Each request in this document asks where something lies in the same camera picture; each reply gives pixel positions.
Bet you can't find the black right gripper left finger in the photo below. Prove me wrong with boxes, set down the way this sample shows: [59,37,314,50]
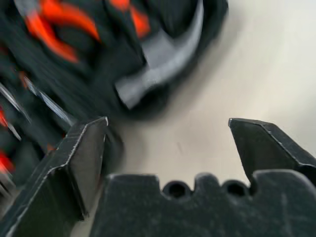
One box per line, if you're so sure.
[0,116,110,237]

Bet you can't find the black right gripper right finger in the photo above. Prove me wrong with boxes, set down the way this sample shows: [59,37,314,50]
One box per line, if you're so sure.
[228,118,316,189]

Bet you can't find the black tool tray with hammer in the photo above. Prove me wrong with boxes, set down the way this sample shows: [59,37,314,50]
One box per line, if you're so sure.
[0,0,229,191]

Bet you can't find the steel shaft screwdriver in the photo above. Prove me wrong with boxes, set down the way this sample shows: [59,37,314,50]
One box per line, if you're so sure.
[22,76,78,125]
[0,82,32,125]

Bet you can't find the steel claw hammer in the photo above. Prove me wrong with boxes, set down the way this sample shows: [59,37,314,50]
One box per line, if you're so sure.
[108,0,206,111]

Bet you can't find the orange handled pliers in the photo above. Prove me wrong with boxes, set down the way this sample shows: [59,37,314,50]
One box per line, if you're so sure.
[14,0,102,64]

